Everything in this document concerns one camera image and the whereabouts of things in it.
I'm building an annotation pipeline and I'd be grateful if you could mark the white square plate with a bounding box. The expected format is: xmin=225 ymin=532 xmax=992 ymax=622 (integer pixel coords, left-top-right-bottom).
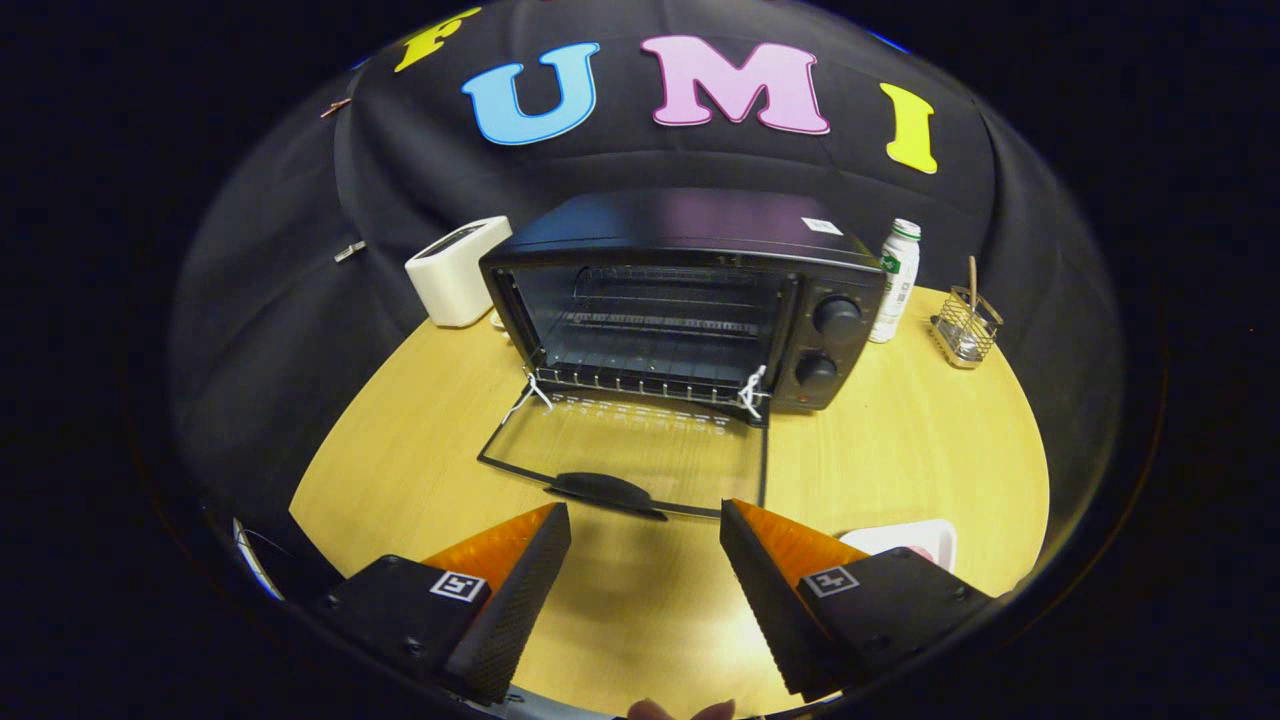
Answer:
xmin=838 ymin=519 xmax=958 ymax=573

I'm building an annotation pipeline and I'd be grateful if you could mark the white toaster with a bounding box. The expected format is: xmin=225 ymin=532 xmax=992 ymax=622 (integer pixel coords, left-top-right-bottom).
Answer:
xmin=405 ymin=216 xmax=513 ymax=328

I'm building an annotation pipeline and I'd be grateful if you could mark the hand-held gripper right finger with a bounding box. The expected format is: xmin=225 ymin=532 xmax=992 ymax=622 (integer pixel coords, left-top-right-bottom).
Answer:
xmin=720 ymin=498 xmax=995 ymax=703

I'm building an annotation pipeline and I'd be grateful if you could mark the black backdrop cloth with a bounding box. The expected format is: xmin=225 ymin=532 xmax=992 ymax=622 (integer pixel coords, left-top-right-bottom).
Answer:
xmin=165 ymin=0 xmax=1126 ymax=601

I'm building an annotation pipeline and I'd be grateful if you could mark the white bottle with green label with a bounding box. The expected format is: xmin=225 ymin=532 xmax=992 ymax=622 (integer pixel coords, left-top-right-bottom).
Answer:
xmin=868 ymin=218 xmax=922 ymax=344

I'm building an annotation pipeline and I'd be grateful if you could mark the black toaster oven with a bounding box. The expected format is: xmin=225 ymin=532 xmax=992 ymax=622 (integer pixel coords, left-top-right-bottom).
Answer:
xmin=477 ymin=188 xmax=888 ymax=521

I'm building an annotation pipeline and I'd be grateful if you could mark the wire mesh holder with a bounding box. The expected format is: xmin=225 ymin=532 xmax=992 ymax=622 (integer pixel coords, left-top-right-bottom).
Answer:
xmin=930 ymin=287 xmax=1004 ymax=369

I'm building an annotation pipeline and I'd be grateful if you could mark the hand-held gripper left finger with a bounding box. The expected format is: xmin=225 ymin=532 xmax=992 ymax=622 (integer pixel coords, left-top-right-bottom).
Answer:
xmin=308 ymin=502 xmax=573 ymax=707

